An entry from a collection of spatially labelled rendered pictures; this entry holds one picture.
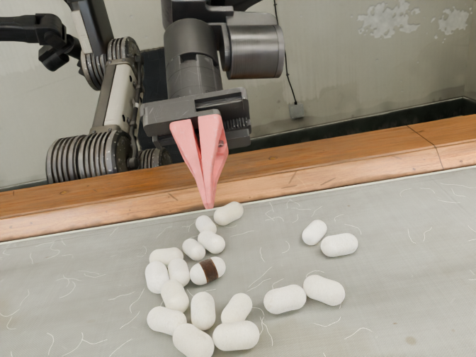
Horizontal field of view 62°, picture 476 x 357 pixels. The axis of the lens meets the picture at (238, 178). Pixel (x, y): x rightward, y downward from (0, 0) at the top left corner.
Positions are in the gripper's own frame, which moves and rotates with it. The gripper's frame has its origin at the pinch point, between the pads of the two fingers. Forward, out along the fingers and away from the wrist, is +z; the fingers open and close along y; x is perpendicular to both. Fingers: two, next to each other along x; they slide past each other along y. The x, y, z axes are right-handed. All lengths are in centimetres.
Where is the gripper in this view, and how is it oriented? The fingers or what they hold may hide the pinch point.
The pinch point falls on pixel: (207, 197)
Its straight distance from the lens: 35.8
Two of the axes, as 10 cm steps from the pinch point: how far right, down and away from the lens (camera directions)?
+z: 1.4, 8.9, -4.3
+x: 0.9, 4.2, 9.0
